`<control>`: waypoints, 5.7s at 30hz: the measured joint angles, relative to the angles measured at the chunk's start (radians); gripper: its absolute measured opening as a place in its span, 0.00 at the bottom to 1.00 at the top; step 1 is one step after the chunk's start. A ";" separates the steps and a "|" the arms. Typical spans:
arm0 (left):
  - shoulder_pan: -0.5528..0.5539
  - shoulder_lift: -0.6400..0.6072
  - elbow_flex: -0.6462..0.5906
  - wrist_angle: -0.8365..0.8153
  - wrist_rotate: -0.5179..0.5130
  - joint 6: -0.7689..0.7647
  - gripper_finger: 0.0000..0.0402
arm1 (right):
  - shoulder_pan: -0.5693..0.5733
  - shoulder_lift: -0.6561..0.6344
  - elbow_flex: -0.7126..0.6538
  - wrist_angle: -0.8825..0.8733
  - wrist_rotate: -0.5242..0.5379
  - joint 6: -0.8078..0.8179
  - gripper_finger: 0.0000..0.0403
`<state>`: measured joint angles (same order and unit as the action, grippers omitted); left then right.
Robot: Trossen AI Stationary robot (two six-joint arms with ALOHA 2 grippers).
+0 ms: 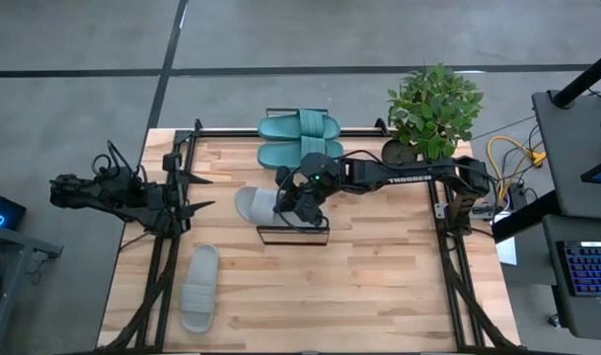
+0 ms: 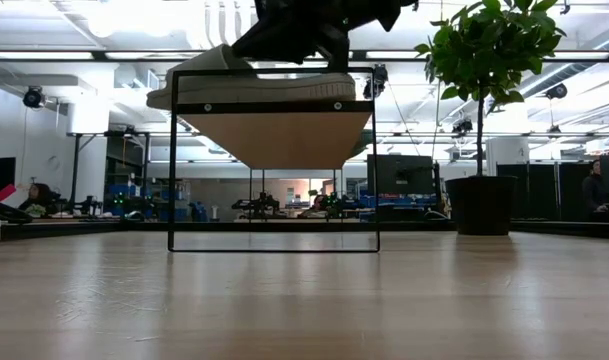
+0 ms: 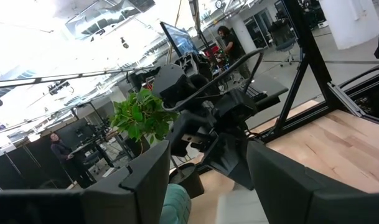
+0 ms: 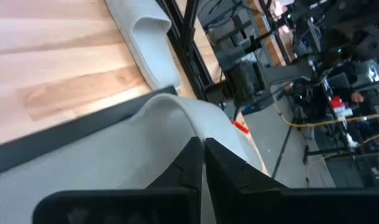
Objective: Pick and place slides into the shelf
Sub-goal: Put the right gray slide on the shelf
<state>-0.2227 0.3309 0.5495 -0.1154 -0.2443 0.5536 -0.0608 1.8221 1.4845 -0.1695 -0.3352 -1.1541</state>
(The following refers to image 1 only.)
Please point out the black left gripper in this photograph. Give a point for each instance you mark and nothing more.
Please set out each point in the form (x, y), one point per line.
(172, 202)

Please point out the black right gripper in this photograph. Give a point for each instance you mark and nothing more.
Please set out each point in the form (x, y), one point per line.
(305, 204)

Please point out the grey rubber slide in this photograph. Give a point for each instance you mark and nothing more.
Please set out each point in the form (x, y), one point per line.
(255, 204)
(200, 291)

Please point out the teal rubber slide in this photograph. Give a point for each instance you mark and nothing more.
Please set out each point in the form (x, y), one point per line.
(295, 124)
(280, 154)

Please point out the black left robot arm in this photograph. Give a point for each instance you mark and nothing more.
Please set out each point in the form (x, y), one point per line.
(107, 197)

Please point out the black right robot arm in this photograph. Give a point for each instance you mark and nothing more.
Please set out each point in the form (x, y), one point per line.
(403, 177)

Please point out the black plant pot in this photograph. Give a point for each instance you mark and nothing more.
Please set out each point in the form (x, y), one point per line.
(398, 152)

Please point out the green leafy plant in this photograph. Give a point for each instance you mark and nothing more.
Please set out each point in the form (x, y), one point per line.
(433, 111)

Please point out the white paper sheet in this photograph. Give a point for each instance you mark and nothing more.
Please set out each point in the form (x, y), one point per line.
(507, 252)

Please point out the grey desk with tablet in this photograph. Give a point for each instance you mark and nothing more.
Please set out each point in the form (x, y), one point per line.
(571, 148)

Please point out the grey desk with keyboard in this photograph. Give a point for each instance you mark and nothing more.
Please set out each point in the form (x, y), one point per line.
(576, 315)

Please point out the backlit keyboard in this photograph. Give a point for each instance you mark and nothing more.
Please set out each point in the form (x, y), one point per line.
(591, 271)

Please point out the black pole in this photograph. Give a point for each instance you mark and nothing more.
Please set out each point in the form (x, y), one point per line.
(583, 78)

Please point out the wooden shelf with black frame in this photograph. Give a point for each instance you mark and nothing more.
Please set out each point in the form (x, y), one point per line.
(300, 235)

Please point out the black aluminium table frame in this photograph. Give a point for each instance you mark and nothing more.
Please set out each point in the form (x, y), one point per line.
(231, 132)

